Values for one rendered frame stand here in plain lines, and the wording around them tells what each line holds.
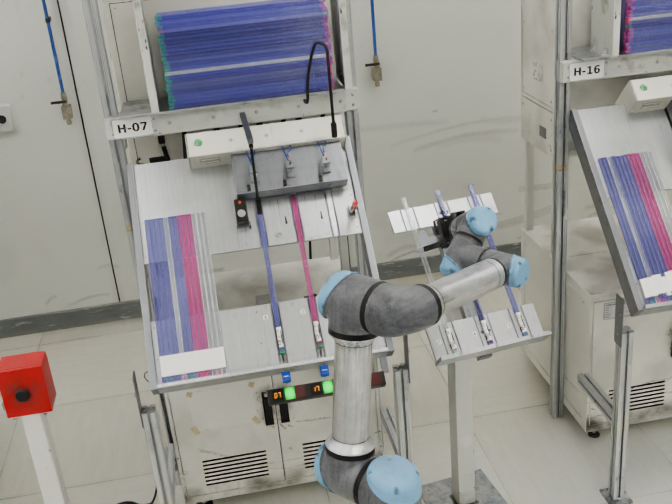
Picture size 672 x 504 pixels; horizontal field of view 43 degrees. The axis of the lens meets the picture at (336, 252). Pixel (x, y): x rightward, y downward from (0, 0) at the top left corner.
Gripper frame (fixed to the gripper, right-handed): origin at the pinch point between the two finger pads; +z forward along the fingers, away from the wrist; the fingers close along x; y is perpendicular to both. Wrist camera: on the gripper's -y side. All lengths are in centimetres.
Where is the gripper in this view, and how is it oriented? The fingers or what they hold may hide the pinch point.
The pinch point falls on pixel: (440, 248)
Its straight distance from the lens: 248.4
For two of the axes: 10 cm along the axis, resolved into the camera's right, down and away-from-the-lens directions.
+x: -9.5, 2.0, -2.4
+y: -2.2, -9.7, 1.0
